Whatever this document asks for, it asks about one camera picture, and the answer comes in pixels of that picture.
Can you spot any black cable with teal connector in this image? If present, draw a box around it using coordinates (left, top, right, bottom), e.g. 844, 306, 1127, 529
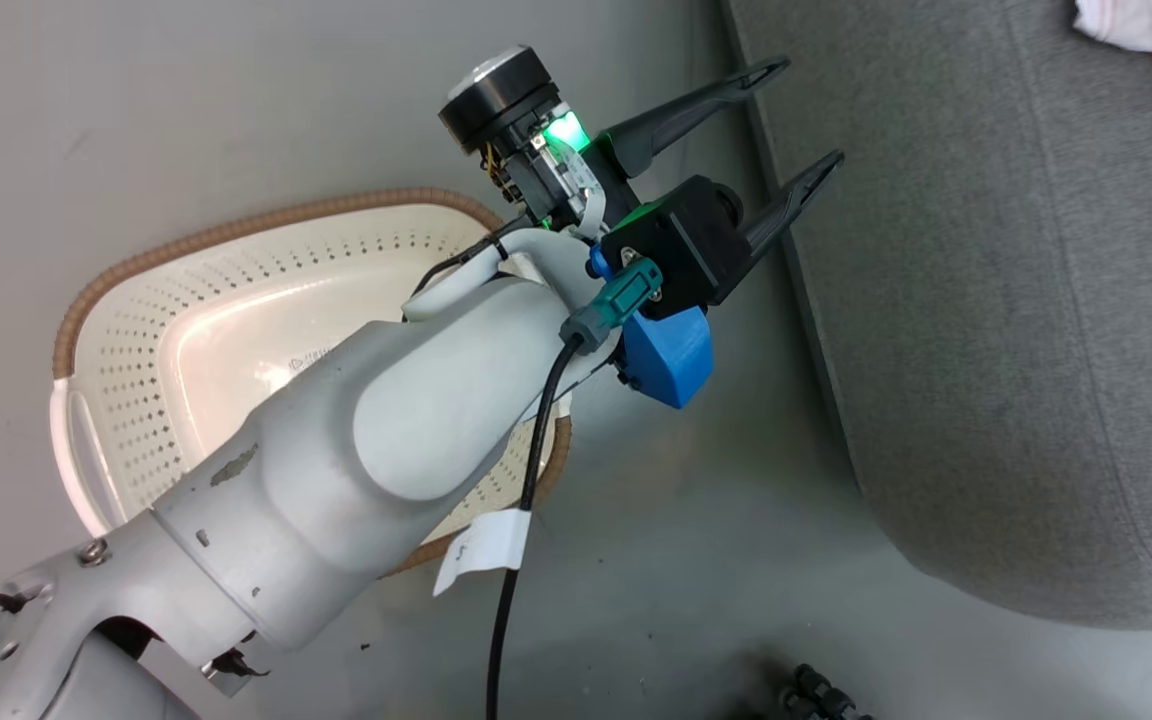
485, 257, 665, 720

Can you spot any white paper cable label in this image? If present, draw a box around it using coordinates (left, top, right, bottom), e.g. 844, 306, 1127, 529
432, 509, 533, 599

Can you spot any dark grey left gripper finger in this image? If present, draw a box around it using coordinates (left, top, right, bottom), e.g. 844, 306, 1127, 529
600, 57, 791, 180
740, 150, 846, 257

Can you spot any red and white sports jersey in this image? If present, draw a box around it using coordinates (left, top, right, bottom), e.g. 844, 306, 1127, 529
1073, 0, 1152, 73

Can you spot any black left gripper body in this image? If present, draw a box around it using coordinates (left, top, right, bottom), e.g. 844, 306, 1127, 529
438, 45, 753, 322

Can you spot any cream perforated laundry basket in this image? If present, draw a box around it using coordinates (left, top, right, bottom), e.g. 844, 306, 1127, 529
50, 186, 574, 578

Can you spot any grey fabric sofa seat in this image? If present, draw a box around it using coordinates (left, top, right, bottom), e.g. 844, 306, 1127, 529
719, 0, 1152, 632

